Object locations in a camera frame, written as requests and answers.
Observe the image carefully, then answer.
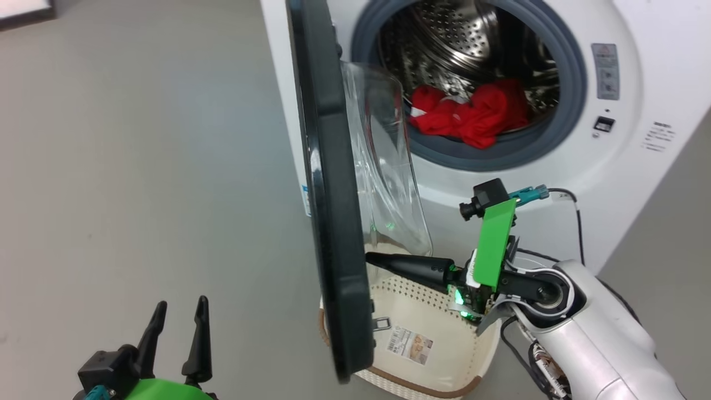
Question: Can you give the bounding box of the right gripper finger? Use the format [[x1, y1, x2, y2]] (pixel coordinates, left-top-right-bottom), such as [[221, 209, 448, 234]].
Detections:
[[365, 252, 458, 293]]

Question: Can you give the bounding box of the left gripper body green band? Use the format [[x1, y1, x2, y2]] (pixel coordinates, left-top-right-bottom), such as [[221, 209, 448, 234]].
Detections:
[[122, 378, 218, 400]]

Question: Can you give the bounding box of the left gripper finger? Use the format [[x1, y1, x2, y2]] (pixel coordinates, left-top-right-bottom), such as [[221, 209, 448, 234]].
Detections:
[[182, 295, 213, 386], [136, 301, 168, 379]]

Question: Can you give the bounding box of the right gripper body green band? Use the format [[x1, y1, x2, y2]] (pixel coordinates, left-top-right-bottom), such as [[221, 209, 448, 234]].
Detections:
[[447, 199, 518, 324]]

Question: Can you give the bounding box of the dark grey washer door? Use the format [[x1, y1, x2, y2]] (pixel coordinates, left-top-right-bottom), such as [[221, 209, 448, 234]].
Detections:
[[285, 0, 434, 384]]

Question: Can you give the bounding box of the basket product label sticker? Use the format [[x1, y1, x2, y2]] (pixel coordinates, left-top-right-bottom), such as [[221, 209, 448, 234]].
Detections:
[[387, 326, 434, 366]]

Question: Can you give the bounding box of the cream perforated laundry basket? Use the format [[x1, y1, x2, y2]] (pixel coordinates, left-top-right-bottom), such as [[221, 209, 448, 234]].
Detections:
[[318, 244, 503, 400]]

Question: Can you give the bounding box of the white front-load washing machine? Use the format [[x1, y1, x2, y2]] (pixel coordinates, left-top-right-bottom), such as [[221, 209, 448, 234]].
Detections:
[[260, 0, 711, 276]]

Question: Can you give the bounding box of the grey rubber door gasket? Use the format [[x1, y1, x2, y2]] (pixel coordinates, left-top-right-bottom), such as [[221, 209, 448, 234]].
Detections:
[[350, 0, 588, 173]]

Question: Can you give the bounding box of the printed text notice sticker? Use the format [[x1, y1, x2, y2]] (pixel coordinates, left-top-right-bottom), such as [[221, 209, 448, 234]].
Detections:
[[642, 121, 676, 152]]

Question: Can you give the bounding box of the steel washer drum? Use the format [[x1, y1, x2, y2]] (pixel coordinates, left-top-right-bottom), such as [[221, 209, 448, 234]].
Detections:
[[378, 0, 559, 134]]

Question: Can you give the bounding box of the grey warning sticker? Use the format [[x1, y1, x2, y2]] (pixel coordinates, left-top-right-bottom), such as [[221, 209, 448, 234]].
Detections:
[[590, 43, 620, 101]]

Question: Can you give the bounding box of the right camera cable teal plug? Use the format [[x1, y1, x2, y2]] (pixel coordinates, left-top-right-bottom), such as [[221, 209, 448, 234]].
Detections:
[[508, 185, 585, 266]]

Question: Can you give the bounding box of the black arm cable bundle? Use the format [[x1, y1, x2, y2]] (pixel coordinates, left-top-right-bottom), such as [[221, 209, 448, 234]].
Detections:
[[500, 316, 573, 400]]

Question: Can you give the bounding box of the white board with dark frame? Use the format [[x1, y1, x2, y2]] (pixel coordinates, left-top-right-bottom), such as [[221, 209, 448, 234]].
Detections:
[[0, 0, 56, 31]]

